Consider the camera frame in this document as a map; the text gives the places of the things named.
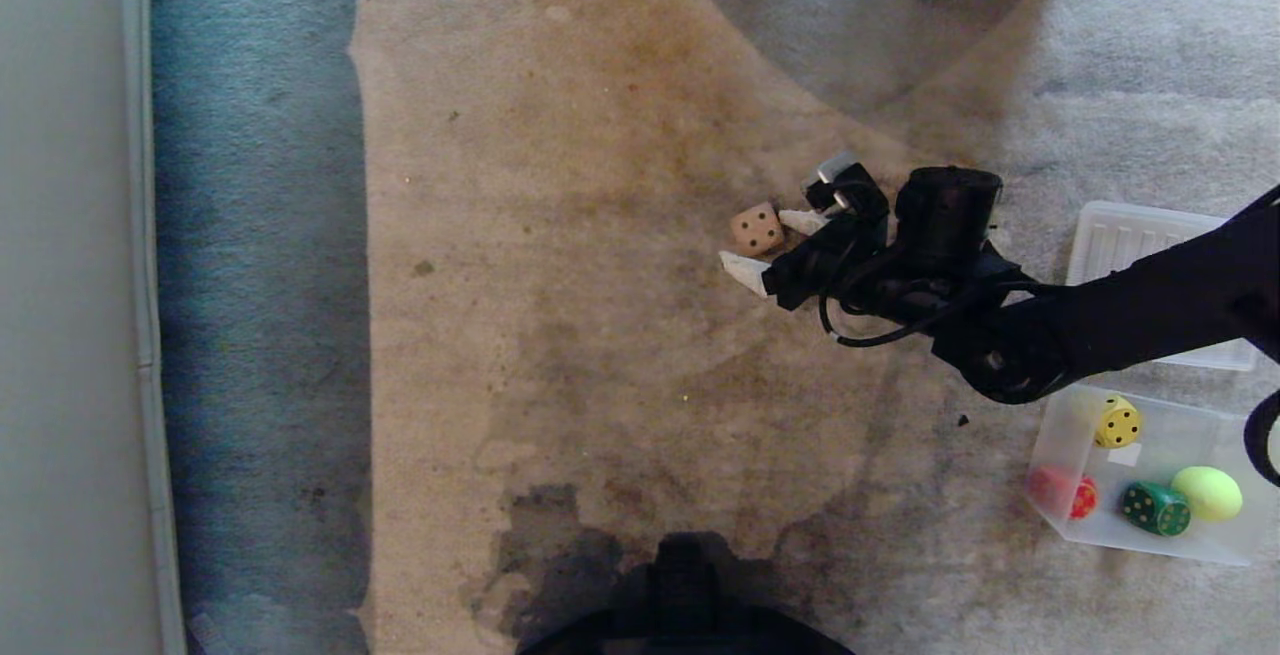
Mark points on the clear plastic box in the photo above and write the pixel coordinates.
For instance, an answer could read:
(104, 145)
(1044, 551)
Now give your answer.
(1180, 525)

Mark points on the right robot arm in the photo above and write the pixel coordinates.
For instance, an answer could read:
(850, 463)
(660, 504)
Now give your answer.
(1150, 310)

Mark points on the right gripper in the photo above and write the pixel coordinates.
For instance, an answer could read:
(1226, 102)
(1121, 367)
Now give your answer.
(822, 260)

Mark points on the yellow die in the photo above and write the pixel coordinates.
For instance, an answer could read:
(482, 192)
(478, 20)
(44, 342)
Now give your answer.
(1118, 422)

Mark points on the yellow-green egg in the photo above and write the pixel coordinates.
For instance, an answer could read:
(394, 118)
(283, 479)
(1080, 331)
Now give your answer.
(1207, 493)

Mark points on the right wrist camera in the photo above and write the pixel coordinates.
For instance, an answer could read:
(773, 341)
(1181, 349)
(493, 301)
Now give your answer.
(842, 187)

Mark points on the clear plastic lid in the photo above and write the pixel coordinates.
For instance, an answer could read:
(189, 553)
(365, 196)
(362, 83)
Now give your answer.
(1120, 240)

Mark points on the green die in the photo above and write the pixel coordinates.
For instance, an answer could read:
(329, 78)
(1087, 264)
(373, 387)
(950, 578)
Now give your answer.
(1155, 509)

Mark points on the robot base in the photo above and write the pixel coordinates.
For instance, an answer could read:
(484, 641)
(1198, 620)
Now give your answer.
(685, 605)

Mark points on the tan wooden die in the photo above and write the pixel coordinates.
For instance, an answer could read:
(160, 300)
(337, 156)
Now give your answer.
(757, 229)

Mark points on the red die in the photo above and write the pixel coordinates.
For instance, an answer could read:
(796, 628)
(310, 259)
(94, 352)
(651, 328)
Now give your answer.
(1066, 493)

